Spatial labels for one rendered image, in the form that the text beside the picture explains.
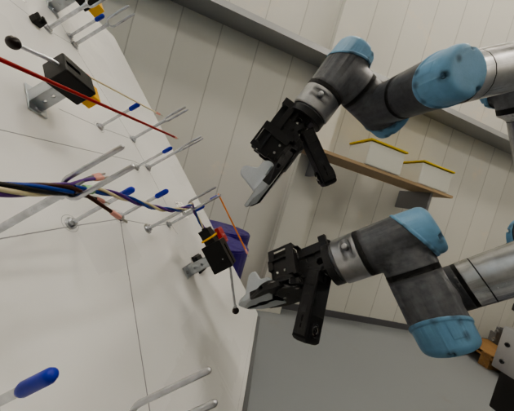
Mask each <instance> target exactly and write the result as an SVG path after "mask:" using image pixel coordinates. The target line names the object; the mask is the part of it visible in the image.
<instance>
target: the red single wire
mask: <svg viewBox="0 0 514 411"><path fill-rule="evenodd" d="M0 62H1V63H3V64H6V65H8V66H10V67H12V68H14V69H18V70H20V71H21V72H23V73H27V74H28V75H31V76H33V77H35V78H38V79H40V80H42V81H44V82H47V83H50V84H52V85H53V86H57V87H59V88H60V89H63V90H65V91H67V92H70V93H72V94H74V95H77V96H79V97H82V98H83V99H86V100H89V101H91V102H92V103H95V104H98V105H99V106H102V107H104V108H107V109H109V110H111V111H113V112H115V113H118V114H121V115H123V116H124V117H128V118H130V119H131V120H134V121H136V122H139V123H141V124H143V125H145V126H148V127H150V128H153V129H154V130H158V131H160V132H162V133H163V134H166V135H169V136H171V137H173V138H175V139H179V138H177V137H176V136H173V135H171V134H169V133H167V132H165V131H163V130H160V129H158V128H156V127H154V126H151V125H149V124H147V123H145V122H142V121H141V120H138V119H136V118H134V117H132V116H129V115H127V114H125V113H123V112H120V111H118V110H116V109H115V108H111V107H109V106H108V105H106V104H102V103H101V102H99V101H97V100H95V99H92V98H90V97H88V96H86V95H83V94H81V93H79V92H77V91H74V90H72V89H70V88H68V87H67V86H63V85H61V84H59V83H58V82H54V81H52V80H51V79H49V78H46V77H44V76H42V75H40V74H37V73H35V72H33V71H31V70H28V69H26V68H24V67H22V66H19V65H18V64H15V63H13V62H11V61H9V60H6V59H4V58H2V57H0Z"/></svg>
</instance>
